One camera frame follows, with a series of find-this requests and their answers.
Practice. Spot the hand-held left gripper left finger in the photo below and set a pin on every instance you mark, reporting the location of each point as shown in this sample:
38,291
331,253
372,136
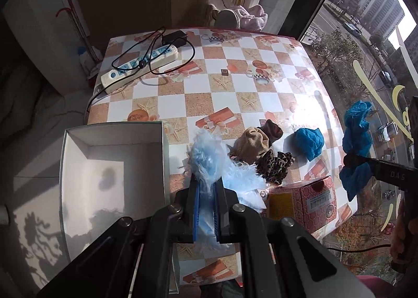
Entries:
196,216

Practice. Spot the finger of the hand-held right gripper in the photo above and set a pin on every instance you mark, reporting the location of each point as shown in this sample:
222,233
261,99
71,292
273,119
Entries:
382,170

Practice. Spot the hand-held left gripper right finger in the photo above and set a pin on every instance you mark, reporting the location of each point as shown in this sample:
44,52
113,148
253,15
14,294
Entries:
219,216

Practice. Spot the light blue fluffy cloth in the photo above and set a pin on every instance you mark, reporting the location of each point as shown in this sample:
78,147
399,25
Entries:
209,160

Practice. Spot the leopard print scrunchie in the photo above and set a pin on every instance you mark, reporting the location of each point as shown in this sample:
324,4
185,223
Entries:
272,167

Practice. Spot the white cardboard box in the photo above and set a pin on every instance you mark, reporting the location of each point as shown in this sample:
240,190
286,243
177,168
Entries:
107,173

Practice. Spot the brown sock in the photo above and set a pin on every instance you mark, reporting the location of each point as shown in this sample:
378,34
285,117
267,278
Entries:
272,129

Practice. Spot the person's right hand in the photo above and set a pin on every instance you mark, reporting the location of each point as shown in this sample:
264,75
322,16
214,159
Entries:
400,239

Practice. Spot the red patterned carton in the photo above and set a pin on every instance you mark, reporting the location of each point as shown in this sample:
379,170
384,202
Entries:
313,200

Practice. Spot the person's red clothing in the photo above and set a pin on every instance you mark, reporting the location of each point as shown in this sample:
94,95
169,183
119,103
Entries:
375,288

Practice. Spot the checkered printed tablecloth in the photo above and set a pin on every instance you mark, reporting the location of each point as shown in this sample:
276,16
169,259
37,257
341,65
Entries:
235,89

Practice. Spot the white power strip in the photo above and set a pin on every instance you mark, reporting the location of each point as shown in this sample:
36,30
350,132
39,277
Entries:
163,53

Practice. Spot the black power adapter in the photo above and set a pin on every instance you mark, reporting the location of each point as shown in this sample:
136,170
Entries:
174,37

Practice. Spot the white plastic bottle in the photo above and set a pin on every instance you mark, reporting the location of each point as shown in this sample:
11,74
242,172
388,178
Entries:
87,59

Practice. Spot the pink towel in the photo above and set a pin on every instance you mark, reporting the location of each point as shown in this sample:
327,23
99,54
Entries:
251,17

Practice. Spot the white bedding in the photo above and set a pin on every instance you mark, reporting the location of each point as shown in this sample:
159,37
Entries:
23,105

